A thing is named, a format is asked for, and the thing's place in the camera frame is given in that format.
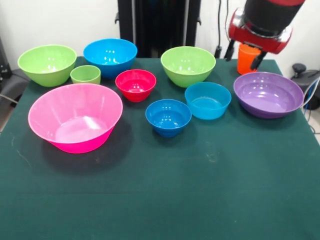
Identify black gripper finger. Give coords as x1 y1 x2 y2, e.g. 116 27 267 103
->
224 39 236 62
250 51 268 71

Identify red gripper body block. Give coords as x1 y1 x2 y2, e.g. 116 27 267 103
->
227 8 293 55

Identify purple shallow bowl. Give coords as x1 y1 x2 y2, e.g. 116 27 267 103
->
233 71 305 120

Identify turquoise bowl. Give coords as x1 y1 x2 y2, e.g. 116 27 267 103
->
184 81 232 121

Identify orange cup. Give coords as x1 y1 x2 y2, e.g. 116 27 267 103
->
237 43 262 76

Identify lime green large bowl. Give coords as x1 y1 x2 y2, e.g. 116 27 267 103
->
17 44 78 88
160 46 217 89

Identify black stand base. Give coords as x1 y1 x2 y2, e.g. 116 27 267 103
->
0 37 31 101
287 63 320 111

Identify dark blue small bowl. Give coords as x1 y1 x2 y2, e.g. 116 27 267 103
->
145 99 193 138

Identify red small bowl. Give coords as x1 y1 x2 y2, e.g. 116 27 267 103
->
115 69 157 103

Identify blue large bowl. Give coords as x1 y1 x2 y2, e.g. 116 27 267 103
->
83 38 138 80

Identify lime green small cup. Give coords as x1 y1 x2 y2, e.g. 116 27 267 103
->
70 65 102 85

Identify dark green table cloth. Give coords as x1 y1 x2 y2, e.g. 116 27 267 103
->
0 56 320 240

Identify pink large bowl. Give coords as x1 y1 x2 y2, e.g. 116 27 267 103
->
27 83 124 154

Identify black cable with plug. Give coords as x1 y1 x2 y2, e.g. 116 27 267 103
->
213 0 224 59

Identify tangled floor cables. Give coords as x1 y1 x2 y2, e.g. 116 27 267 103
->
301 77 320 136

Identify grey cable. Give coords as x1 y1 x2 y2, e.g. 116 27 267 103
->
0 93 19 105

